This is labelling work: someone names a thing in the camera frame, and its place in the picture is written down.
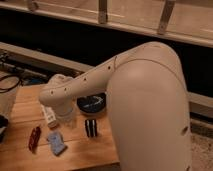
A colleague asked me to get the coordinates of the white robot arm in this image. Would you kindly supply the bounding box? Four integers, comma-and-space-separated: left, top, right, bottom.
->
39, 42, 192, 171

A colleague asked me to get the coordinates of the black and white striped eraser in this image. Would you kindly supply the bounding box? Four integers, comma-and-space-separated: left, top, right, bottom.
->
85, 119, 98, 137

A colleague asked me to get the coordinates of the black round bowl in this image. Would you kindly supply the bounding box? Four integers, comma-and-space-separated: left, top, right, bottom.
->
77, 93, 106, 113

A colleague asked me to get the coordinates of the white glue tube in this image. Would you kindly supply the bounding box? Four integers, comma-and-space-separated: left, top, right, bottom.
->
41, 105, 58, 129

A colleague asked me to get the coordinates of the wooden table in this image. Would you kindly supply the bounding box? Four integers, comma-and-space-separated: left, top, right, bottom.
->
0, 85, 118, 171

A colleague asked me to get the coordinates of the dark object at left edge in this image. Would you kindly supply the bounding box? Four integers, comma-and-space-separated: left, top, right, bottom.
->
0, 115, 9, 143

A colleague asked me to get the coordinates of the black cable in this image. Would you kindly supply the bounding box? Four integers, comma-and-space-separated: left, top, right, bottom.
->
0, 74, 24, 94

